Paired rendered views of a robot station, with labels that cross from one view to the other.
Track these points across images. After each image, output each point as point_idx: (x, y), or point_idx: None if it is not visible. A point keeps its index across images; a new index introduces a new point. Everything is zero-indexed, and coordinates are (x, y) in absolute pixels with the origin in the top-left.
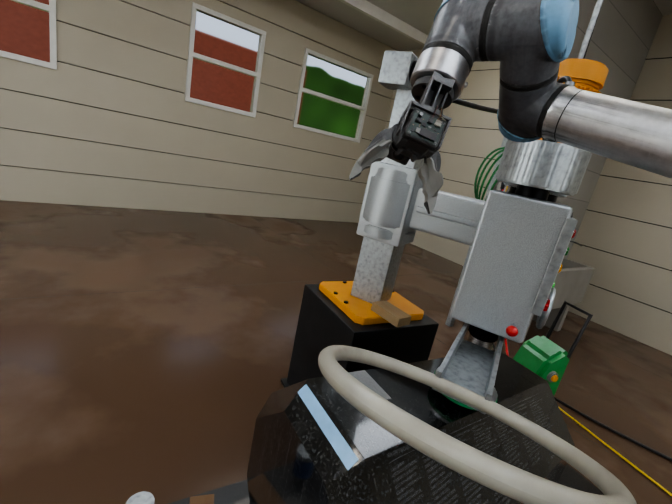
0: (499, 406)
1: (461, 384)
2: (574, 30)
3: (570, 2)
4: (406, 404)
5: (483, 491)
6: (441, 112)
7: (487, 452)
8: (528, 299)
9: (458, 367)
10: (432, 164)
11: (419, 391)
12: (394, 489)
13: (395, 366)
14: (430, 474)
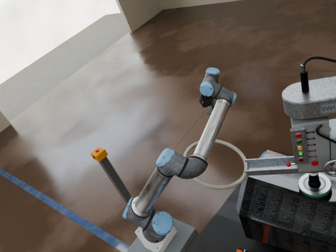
0: (243, 174)
1: (255, 168)
2: (209, 90)
3: (200, 88)
4: (285, 175)
5: (289, 217)
6: (202, 100)
7: (302, 210)
8: None
9: (266, 165)
10: (208, 108)
11: (299, 176)
12: (253, 189)
13: (237, 152)
14: (268, 196)
